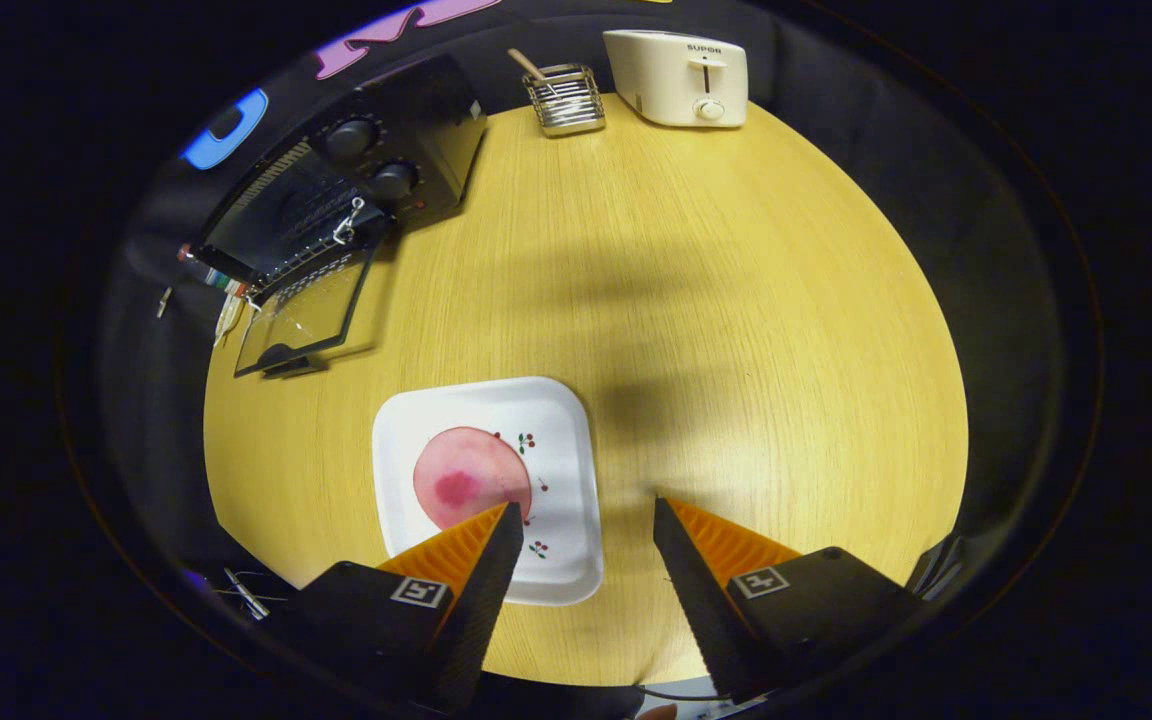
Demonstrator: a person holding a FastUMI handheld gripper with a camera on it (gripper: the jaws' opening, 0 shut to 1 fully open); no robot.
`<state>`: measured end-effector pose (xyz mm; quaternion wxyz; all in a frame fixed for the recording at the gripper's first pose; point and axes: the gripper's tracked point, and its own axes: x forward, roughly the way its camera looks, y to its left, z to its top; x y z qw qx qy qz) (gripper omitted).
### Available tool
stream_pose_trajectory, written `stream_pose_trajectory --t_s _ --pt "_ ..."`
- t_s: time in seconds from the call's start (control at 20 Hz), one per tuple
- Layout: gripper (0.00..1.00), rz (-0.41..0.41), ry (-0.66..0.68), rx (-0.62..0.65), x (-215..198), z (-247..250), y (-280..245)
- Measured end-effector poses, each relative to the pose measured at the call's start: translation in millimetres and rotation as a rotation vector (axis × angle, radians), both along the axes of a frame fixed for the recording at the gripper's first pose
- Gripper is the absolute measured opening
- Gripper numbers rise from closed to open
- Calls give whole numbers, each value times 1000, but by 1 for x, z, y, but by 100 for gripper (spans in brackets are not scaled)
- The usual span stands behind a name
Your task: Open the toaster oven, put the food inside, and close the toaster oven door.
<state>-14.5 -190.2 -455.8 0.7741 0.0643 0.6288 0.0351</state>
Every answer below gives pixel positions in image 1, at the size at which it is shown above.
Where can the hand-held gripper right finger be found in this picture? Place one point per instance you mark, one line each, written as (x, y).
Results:
(696, 600)

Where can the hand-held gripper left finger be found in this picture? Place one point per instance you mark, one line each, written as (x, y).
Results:
(481, 620)

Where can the pink ham slice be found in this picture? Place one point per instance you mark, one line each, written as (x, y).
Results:
(466, 470)

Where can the white square plate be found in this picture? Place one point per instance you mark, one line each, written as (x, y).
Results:
(556, 440)

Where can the black toaster oven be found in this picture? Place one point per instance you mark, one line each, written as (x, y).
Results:
(416, 130)

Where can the cream bread toaster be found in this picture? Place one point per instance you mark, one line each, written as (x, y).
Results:
(666, 85)

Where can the small white object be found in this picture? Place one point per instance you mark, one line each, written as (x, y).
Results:
(228, 320)

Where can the white clip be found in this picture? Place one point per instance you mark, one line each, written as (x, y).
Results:
(164, 300)

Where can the wooden stick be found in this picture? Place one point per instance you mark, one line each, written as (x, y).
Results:
(526, 64)

